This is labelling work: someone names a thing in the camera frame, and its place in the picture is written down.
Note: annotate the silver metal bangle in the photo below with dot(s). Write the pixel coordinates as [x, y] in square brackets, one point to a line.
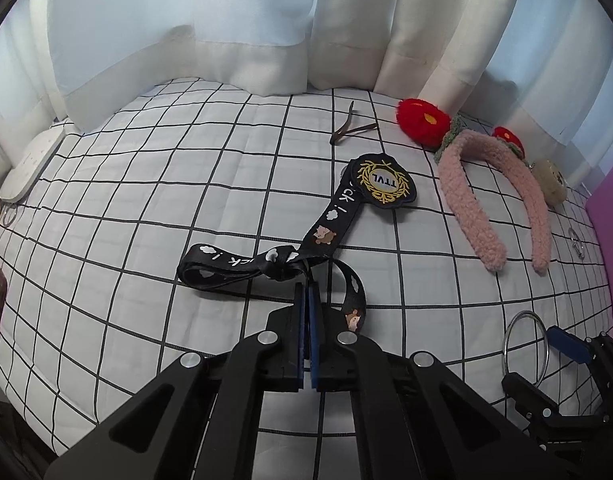
[509, 342]

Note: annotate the sheer white curtain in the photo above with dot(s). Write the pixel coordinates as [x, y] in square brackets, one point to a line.
[161, 25]

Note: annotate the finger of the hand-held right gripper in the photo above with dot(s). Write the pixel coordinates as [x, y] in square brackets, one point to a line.
[568, 346]
[528, 399]

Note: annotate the purple box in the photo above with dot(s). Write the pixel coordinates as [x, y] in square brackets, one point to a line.
[610, 230]

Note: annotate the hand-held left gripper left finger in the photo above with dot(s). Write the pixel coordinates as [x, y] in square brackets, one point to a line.
[301, 340]

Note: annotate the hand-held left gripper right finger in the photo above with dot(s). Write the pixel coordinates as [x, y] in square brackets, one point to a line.
[314, 340]

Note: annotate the silver carabiner clip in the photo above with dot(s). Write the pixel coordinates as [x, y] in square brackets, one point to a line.
[576, 243]

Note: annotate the pink fuzzy headband red flowers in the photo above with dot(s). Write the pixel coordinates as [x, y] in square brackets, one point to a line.
[474, 195]

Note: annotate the white flat device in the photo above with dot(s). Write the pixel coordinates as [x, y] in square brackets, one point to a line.
[30, 161]

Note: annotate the white checked bed sheet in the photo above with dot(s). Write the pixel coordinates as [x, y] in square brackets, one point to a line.
[186, 185]

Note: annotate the cream curtain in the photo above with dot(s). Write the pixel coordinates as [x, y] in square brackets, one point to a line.
[436, 30]

